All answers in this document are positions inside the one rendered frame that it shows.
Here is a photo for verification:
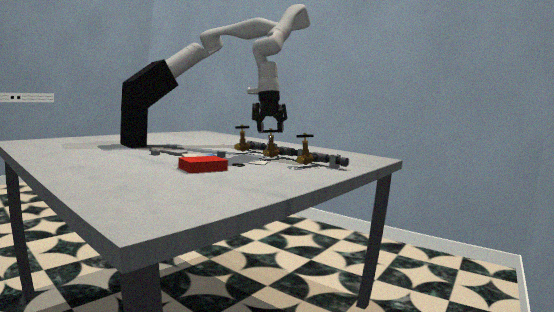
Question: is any white tag on grey metal chain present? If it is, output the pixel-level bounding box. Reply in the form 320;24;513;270
249;135;271;165

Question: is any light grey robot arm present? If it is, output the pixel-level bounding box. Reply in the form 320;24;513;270
166;4;310;95

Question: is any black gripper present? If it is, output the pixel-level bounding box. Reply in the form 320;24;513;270
252;90;287;133

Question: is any red rectangular block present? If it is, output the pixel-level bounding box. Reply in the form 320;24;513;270
178;156;228;173

